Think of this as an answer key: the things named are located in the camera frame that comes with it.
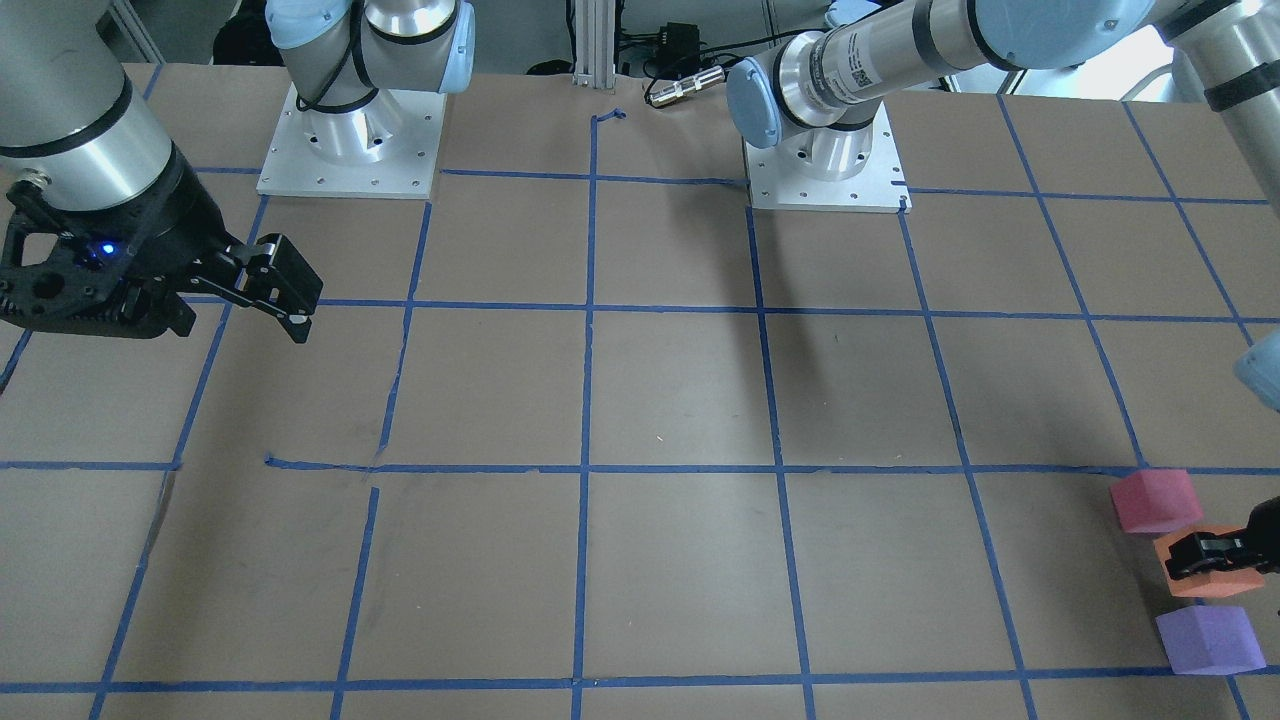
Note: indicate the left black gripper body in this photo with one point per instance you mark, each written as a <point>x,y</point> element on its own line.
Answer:
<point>1213,553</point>

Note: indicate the purple foam cube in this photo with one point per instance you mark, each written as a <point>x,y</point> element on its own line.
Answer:
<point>1210,640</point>

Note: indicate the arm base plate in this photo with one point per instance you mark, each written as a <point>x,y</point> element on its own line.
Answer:
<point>386,150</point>
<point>831,170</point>

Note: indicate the aluminium frame post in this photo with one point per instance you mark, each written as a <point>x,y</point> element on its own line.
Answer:
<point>594,43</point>

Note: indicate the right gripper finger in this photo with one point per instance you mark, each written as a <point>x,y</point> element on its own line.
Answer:
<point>269,274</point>

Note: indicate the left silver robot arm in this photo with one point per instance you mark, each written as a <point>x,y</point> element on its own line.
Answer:
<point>835,80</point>

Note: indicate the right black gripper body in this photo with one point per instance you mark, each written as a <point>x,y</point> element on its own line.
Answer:
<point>183,226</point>

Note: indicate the silver metal connector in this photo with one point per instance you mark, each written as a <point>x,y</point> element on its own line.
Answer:
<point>682,89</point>

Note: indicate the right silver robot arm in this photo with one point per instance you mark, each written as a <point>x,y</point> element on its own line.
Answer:
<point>72,114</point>

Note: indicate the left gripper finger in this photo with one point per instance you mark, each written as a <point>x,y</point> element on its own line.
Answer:
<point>1203,551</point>

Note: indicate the brown paper table cover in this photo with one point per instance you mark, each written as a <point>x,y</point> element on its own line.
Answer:
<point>588,435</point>

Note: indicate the red foam cube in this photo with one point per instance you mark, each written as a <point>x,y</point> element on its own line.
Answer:
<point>1155,501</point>

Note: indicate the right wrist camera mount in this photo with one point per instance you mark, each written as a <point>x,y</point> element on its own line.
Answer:
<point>81,272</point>

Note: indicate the orange foam cube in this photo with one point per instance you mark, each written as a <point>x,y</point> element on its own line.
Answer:
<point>1209,584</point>

